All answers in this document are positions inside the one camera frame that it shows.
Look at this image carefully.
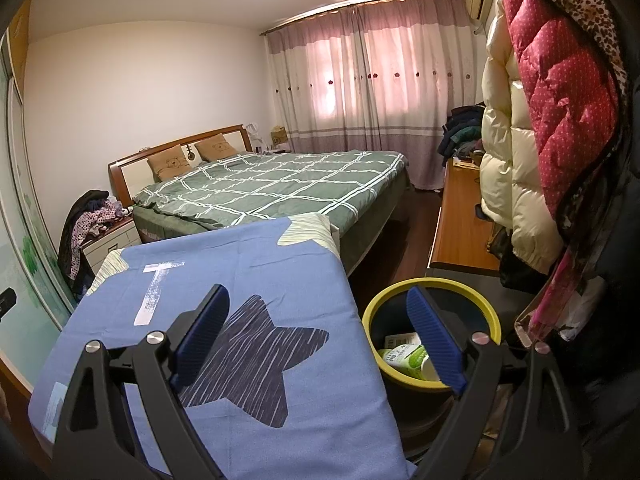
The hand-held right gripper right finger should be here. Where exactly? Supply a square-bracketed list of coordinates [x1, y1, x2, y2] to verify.
[406, 285, 586, 480]

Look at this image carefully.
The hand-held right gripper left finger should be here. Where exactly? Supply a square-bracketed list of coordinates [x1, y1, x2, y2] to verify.
[52, 283, 231, 480]

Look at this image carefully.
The small white printed box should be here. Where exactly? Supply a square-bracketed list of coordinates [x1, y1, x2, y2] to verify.
[384, 331, 423, 350]

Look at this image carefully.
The green label plastic bottle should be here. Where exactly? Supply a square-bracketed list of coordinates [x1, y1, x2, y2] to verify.
[377, 344, 441, 381]

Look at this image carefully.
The yellow-rimmed dark bin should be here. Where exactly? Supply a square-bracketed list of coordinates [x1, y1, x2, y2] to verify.
[361, 277, 502, 441]

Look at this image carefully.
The sliding glass wardrobe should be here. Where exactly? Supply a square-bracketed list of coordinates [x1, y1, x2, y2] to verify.
[0, 0, 76, 401]

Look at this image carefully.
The pile of clothes on nightstand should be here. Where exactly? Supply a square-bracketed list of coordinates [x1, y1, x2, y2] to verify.
[57, 190, 133, 286]

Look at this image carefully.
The white wooden nightstand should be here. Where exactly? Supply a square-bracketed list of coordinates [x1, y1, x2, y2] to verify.
[80, 217, 143, 276]

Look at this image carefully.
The pink striped plastic bag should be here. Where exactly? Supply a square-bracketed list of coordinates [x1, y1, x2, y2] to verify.
[530, 255, 586, 341]

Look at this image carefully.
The green checked quilt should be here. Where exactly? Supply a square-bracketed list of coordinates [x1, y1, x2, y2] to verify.
[131, 150, 407, 233]

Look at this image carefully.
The wooden bed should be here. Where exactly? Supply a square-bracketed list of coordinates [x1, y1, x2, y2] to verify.
[107, 124, 413, 276]

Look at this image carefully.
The brown bear pillow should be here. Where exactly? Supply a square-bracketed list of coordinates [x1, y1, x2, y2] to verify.
[146, 144, 193, 182]
[195, 133, 240, 162]

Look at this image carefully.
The cream puffer jacket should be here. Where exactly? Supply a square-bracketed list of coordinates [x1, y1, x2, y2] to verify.
[479, 0, 566, 273]

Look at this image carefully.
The dark clothes pile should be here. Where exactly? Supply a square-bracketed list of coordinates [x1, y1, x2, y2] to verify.
[436, 105, 486, 168]

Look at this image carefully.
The red dotted quilted jacket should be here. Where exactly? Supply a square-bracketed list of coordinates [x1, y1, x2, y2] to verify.
[500, 0, 628, 236]

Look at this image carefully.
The pink and white curtain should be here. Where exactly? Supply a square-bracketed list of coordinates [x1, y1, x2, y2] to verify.
[262, 0, 483, 191]

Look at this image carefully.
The leopard print garment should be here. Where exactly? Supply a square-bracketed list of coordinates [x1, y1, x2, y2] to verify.
[510, 0, 628, 91]

